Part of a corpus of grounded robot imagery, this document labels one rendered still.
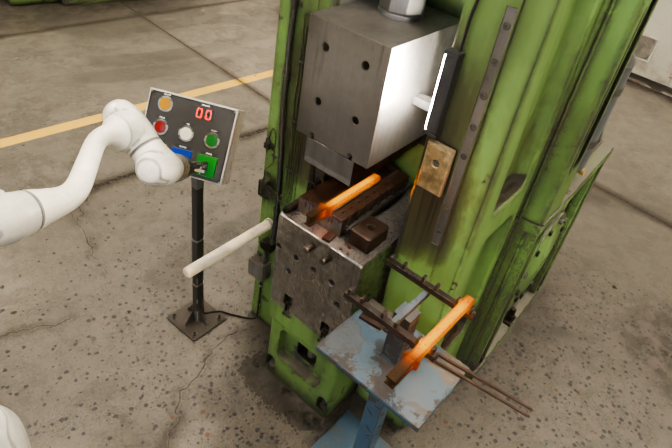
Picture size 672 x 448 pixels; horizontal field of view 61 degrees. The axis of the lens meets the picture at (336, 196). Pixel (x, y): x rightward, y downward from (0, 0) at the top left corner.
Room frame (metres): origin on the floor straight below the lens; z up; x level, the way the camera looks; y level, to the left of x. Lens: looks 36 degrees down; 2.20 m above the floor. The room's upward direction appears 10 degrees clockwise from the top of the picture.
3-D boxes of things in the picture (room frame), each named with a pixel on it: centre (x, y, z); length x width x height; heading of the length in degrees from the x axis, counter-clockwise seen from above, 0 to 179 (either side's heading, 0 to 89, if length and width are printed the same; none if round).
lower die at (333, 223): (1.74, -0.07, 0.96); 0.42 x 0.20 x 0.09; 147
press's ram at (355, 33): (1.72, -0.10, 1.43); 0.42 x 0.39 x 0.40; 147
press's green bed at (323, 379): (1.72, -0.12, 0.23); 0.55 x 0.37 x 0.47; 147
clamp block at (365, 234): (1.52, -0.14, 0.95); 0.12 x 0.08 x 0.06; 147
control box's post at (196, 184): (1.81, 0.55, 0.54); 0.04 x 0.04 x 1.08; 57
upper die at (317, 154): (1.74, -0.07, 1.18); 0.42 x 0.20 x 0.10; 147
